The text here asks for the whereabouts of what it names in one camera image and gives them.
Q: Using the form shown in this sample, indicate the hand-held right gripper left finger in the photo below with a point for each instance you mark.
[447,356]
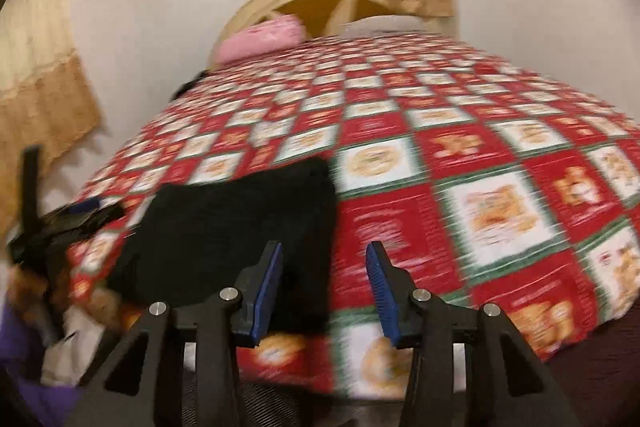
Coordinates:
[265,294]

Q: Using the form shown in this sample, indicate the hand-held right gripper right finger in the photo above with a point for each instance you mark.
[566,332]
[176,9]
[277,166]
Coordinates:
[381,297]

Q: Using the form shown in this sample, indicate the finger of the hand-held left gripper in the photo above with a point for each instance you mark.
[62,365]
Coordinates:
[87,213]

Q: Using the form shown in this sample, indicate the black pants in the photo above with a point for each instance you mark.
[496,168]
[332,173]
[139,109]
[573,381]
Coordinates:
[225,227]

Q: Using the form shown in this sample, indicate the purple cloth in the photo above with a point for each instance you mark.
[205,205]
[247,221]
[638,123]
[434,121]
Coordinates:
[30,382]

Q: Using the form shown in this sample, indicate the black object beside bed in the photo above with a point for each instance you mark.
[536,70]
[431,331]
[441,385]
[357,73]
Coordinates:
[187,86]

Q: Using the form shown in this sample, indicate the red printed bedspread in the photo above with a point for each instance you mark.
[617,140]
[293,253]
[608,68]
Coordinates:
[450,107]

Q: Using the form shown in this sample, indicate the pink pillow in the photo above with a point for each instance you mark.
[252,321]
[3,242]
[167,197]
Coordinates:
[260,38]

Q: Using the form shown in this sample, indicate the striped pillow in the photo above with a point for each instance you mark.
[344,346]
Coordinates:
[382,24]

